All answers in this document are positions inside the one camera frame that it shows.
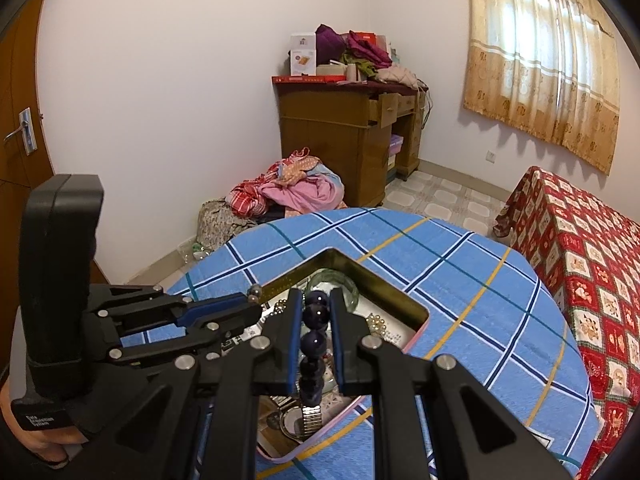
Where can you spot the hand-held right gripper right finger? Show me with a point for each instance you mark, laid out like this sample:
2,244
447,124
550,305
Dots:
334,350

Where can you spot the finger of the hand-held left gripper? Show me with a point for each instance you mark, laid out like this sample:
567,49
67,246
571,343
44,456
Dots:
215,310
165,347

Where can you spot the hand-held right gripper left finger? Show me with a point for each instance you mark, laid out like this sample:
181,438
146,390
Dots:
297,345

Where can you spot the silver watch with metal band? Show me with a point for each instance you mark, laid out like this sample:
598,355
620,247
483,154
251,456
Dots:
310,419

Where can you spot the pink and gold tin box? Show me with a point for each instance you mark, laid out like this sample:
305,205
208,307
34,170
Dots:
347,263

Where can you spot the person's left hand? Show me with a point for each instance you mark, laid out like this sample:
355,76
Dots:
35,445

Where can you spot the white printed paper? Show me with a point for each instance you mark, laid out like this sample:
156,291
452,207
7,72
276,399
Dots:
249,332

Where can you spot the green glass bangle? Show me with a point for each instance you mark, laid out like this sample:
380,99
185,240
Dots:
350,292

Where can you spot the grey floral cloth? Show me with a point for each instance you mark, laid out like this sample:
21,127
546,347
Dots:
220,225

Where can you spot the blue plaid bedsheet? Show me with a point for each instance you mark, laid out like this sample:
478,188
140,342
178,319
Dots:
465,310

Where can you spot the pile of pink clothes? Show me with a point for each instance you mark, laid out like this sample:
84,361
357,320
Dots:
300,190

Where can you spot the brown wooden desk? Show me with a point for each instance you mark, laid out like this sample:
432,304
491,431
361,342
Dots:
330,150

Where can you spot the yellow storage box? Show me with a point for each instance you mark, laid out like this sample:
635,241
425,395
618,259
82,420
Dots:
394,160

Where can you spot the brown wooden door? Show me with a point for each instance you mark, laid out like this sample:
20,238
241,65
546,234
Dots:
15,60

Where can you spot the purple storage box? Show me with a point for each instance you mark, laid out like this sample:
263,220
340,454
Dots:
397,144

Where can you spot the open wooden desk drawer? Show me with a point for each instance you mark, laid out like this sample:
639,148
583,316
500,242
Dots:
386,110

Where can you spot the flat red box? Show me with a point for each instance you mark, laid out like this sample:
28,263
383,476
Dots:
305,80

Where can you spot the beige box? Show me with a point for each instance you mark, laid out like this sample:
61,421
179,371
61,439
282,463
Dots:
331,70

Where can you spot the white cardboard box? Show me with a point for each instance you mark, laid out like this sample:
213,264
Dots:
303,55

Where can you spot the red patterned bedspread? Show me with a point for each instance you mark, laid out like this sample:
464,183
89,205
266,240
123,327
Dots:
595,270

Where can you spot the pink quilted cloth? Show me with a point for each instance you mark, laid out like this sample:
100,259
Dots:
396,76

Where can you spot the olive green cloth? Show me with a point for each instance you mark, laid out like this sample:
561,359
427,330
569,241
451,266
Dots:
360,67

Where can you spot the purple cloth bag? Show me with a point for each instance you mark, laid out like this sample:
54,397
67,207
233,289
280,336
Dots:
330,42

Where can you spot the magenta cloth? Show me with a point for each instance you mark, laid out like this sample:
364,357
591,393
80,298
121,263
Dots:
367,50

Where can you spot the beige patterned curtain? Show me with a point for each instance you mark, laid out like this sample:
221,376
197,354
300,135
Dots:
545,55

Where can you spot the white wall outlet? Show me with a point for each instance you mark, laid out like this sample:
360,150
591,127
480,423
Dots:
491,156

